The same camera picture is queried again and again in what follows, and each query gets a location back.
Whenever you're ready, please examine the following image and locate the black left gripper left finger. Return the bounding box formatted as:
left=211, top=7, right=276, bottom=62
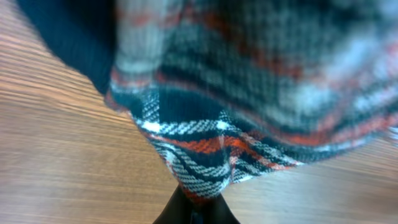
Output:
left=153, top=186, right=193, bottom=224

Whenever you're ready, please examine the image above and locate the red blue plaid garment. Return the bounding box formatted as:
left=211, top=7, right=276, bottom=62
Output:
left=18, top=0, right=397, bottom=202

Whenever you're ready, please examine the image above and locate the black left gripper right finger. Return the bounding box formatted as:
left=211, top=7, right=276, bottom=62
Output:
left=201, top=195, right=240, bottom=224

